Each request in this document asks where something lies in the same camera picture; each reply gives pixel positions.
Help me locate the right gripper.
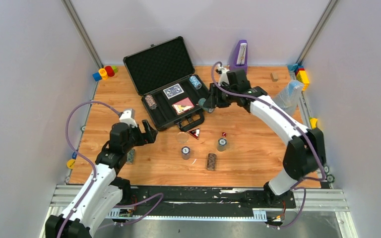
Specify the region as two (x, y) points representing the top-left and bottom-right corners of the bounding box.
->
(203, 83), (237, 109)

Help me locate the light blue chip stack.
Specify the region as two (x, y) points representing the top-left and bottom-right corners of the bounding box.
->
(189, 75), (202, 90)

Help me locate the tan blue chip stack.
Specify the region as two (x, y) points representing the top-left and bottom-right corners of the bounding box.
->
(144, 95), (157, 110)

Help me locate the black poker case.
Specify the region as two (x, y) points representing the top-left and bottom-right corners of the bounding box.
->
(123, 36), (209, 132)

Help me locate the green blue chip stack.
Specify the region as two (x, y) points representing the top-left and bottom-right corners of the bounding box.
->
(198, 98), (214, 113)

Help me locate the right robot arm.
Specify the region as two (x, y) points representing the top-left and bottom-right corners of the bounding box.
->
(203, 62), (326, 207)

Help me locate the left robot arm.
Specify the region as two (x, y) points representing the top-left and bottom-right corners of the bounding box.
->
(45, 119), (158, 238)

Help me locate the red card deck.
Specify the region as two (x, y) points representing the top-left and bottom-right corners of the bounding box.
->
(172, 97), (194, 115)

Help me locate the grey green chip stack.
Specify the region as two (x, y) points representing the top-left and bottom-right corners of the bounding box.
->
(126, 148), (135, 165)

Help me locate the clear round dealer button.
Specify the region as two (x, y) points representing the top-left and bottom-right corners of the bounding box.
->
(176, 131), (189, 144)

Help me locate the blue card deck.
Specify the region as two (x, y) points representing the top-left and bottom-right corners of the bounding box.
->
(163, 83), (184, 99)

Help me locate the black red triangle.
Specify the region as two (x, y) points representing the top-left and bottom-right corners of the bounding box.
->
(188, 128), (200, 140)

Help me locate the purple metronome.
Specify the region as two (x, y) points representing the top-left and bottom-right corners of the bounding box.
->
(229, 40), (248, 74)

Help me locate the small wooden block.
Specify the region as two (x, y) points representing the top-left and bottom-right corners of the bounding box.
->
(270, 72), (279, 82)

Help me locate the brown chip stack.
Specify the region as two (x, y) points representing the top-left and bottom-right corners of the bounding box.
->
(206, 153), (217, 171)

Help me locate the red cylinder block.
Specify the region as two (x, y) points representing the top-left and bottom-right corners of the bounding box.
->
(105, 65), (115, 77)

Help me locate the green cylinder block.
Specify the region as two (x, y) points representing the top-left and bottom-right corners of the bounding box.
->
(112, 65), (119, 73)

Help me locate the clear plastic bag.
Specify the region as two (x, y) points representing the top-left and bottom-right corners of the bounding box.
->
(272, 80), (305, 117)

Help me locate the yellow cylinder block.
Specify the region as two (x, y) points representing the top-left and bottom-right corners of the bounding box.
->
(98, 68), (109, 80)

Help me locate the yellow round disc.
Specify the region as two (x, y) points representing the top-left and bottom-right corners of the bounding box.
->
(66, 159), (76, 170)

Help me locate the yellow lego block stack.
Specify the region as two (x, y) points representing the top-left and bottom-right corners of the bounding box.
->
(295, 65), (310, 91)

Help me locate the yellow curved block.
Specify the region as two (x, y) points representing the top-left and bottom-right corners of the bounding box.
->
(310, 118), (318, 129)

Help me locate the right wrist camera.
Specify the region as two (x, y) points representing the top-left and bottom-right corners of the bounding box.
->
(215, 64), (230, 86)

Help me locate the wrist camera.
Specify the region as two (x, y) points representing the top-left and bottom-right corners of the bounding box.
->
(119, 108), (138, 128)
(215, 64), (230, 86)

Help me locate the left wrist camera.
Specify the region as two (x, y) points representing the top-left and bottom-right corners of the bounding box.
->
(119, 108), (138, 128)

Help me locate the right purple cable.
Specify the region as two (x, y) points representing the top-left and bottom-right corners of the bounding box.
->
(210, 61), (327, 230)

